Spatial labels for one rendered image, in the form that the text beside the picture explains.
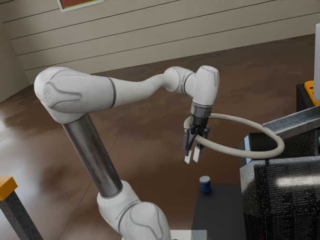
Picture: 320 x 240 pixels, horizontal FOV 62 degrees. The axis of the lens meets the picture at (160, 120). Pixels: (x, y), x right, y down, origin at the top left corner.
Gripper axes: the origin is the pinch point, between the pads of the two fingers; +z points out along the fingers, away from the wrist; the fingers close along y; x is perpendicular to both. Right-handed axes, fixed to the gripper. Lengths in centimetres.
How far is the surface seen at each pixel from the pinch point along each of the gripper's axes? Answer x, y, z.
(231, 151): -17.0, 5.8, -10.3
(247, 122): 8.4, 43.0, -9.8
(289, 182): -13, 65, 20
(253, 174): 3, 53, 23
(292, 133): -14, 51, -12
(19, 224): 59, -71, 68
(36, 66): 846, 28, 138
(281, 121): -3, 55, -15
